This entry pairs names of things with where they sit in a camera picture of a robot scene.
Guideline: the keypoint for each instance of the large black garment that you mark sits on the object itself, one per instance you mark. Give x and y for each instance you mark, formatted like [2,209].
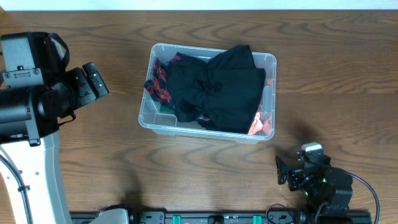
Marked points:
[226,90]

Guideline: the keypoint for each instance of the red navy plaid shirt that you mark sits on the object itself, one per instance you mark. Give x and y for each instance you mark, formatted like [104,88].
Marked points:
[167,94]

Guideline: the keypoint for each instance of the dark green garment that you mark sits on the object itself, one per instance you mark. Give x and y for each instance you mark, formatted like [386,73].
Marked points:
[166,110]

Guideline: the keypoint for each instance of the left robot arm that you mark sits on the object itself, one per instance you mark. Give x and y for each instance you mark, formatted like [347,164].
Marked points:
[35,98]

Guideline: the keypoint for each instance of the pink salmon printed shirt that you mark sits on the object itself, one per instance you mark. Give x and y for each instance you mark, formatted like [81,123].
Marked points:
[259,123]

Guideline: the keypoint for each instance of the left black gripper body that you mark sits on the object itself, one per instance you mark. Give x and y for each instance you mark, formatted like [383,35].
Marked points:
[71,93]

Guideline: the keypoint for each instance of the clear plastic storage container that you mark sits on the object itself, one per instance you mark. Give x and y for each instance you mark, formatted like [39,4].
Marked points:
[161,122]

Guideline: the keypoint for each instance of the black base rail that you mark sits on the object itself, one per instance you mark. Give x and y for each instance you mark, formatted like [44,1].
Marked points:
[272,216]

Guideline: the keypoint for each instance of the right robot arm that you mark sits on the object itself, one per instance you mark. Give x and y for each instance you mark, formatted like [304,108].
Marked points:
[328,190]

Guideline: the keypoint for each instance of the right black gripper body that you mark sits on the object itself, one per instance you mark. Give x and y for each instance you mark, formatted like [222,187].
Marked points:
[298,181]

